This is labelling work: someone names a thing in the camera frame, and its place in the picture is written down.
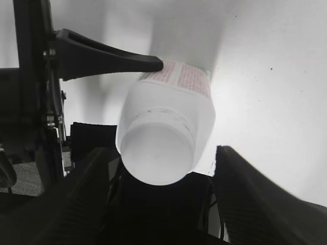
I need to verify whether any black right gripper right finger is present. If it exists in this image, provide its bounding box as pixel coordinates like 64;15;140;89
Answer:
214;146;326;244

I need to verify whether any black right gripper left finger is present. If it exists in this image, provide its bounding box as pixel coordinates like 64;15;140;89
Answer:
1;148;119;244

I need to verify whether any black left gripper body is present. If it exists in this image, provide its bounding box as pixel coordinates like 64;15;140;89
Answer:
1;1;72;189

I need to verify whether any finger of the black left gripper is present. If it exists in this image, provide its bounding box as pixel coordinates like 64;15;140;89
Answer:
70;122;117;161
55;29;164;81

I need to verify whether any white round bottle cap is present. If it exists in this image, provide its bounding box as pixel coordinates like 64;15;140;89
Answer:
120;121;199;185

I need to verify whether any white yili changqing yogurt bottle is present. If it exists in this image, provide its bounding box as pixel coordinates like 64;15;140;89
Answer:
115;59;217;164

